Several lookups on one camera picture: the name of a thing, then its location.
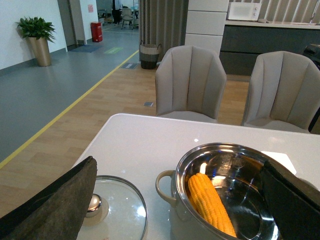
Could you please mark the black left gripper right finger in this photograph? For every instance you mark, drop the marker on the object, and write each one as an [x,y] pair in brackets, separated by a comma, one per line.
[293,203]

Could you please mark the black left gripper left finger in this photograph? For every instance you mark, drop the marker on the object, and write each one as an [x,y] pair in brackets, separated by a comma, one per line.
[58,211]

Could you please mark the glass pot lid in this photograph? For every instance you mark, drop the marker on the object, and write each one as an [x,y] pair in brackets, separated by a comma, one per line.
[117,211]

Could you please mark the yellow corn cob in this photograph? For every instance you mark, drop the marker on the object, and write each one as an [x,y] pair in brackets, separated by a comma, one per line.
[207,202]

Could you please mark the white electric cooking pot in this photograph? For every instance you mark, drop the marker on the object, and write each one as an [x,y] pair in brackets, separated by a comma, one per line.
[225,191]

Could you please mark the beige chair right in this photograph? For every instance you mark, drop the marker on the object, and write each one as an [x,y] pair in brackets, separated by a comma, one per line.
[283,93]

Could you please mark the beige chair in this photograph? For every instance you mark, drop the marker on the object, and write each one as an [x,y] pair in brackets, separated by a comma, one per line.
[283,93]
[189,84]

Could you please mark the black object at right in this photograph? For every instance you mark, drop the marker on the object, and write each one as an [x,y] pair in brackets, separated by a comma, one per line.
[312,51]

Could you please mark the beige chair left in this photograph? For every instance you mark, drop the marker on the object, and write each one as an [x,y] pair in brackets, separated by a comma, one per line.
[189,84]

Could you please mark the dark kitchen counter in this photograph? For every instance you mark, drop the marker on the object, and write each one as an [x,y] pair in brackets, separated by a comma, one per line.
[243,41]

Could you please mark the potted green plant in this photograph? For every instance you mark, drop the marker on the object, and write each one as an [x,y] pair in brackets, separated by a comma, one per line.
[38,32]

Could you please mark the woven laundry basket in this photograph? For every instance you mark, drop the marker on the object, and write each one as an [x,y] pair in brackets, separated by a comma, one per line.
[149,54]

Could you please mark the red bin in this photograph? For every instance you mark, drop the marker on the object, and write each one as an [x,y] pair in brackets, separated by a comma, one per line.
[96,31]

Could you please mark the white microwave oven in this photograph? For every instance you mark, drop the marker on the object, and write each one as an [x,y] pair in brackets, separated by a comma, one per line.
[243,11]

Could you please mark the background office chair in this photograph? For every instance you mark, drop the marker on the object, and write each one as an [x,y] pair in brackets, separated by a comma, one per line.
[127,17]

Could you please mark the person in background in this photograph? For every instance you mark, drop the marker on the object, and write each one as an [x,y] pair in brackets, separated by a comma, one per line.
[117,7]

